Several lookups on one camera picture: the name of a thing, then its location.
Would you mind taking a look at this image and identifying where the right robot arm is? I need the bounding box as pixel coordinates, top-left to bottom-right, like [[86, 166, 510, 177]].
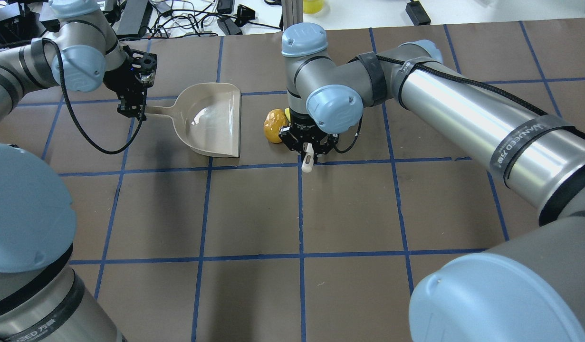
[[279, 22, 585, 342]]

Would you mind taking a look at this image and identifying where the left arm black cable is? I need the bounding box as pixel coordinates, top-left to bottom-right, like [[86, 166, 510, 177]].
[[42, 38, 148, 155]]

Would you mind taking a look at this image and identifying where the beige plastic dustpan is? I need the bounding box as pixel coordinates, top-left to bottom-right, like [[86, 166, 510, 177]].
[[145, 82, 241, 158]]

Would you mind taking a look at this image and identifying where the beige hand brush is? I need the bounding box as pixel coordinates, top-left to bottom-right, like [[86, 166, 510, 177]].
[[301, 142, 316, 173]]

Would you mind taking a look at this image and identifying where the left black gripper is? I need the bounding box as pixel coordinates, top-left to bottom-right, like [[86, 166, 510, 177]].
[[104, 45, 157, 120]]

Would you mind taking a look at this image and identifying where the brown potato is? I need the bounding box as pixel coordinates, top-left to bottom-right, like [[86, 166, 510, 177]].
[[263, 108, 289, 144]]

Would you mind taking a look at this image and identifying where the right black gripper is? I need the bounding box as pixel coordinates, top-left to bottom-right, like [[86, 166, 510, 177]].
[[279, 111, 338, 157]]

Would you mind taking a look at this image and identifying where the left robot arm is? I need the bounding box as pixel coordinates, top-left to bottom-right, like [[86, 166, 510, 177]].
[[0, 0, 157, 342]]

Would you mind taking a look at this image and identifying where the aluminium frame post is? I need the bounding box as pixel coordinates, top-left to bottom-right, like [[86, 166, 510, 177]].
[[281, 0, 304, 29]]

